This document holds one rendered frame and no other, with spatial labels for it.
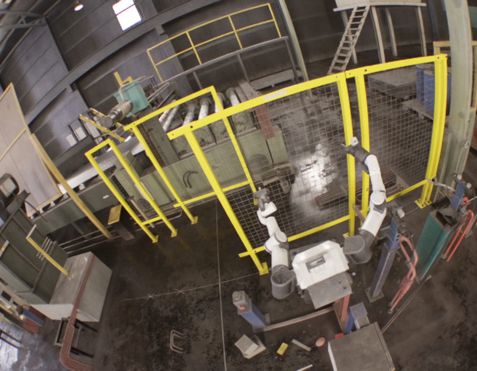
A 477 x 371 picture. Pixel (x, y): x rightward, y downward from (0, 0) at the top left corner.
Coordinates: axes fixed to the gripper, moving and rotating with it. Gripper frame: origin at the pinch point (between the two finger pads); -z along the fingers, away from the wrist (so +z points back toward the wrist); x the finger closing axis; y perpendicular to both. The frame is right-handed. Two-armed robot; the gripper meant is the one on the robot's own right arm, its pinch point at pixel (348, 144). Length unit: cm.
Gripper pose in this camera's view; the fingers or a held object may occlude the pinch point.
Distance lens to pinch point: 154.0
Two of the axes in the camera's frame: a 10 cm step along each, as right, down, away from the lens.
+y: 4.0, 5.8, 7.1
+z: 3.2, 6.3, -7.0
